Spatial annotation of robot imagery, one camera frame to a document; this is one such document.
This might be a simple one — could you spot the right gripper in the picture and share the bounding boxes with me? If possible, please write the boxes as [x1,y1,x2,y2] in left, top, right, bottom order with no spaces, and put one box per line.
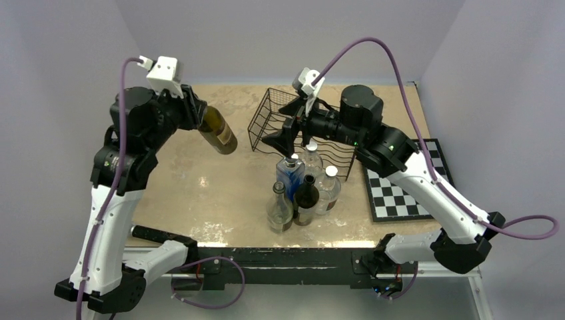
[262,93,362,159]

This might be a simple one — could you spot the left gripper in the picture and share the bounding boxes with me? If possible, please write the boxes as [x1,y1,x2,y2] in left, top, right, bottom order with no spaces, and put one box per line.
[145,83,207,153]

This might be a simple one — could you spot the olive green wine bottle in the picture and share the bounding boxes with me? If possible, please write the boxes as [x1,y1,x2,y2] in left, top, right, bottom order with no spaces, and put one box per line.
[198,105,238,155]

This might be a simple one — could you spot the black wire wine rack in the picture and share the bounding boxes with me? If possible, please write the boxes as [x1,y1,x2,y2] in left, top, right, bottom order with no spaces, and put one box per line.
[247,87,354,182]

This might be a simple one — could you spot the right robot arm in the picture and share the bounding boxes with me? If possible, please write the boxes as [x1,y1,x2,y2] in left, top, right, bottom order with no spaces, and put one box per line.
[263,85,505,274]

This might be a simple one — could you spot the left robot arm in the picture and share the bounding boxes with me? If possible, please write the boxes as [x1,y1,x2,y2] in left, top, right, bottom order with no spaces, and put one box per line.
[55,85,206,319]

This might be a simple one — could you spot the clear bottle silver cap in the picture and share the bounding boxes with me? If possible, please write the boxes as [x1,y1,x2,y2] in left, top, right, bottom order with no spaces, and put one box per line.
[299,139,323,178]

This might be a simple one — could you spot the blue square glass bottle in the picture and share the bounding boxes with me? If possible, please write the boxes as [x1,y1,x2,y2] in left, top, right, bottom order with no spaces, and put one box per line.
[276,153,305,202]

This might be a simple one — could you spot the dark brown glass bottle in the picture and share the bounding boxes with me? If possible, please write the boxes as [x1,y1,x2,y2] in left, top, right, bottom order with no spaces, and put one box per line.
[293,174,319,226]

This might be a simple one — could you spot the clear bottle white cap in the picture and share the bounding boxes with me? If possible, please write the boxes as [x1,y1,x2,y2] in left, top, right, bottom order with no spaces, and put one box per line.
[315,165,341,215]

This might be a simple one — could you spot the clear empty glass bottle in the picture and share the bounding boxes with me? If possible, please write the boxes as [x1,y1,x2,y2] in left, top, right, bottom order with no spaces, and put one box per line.
[266,181,293,233]

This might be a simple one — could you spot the black white chessboard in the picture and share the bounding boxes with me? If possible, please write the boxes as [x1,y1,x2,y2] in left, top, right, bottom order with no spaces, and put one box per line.
[362,139,454,223]

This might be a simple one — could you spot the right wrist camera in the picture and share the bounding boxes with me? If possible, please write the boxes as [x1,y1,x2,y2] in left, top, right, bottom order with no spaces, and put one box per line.
[292,67,325,118]

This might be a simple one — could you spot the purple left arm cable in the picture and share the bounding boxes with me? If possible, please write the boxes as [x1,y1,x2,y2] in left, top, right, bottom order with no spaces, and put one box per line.
[75,56,147,320]

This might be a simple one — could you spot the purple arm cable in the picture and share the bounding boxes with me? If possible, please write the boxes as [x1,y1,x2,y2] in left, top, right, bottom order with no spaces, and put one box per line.
[311,37,560,241]
[75,56,147,320]

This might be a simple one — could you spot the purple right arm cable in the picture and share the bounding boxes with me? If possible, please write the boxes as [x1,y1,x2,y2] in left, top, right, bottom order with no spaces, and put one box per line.
[311,37,560,241]

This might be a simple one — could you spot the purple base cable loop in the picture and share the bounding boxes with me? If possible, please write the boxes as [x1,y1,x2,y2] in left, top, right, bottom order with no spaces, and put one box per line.
[171,256,247,311]

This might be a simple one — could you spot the black mounting base plate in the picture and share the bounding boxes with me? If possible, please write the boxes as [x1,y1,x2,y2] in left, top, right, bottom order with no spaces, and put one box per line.
[154,246,418,293]

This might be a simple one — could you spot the aluminium table frame rail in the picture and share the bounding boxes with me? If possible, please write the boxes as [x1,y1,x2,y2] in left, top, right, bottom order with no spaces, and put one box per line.
[163,262,492,319]

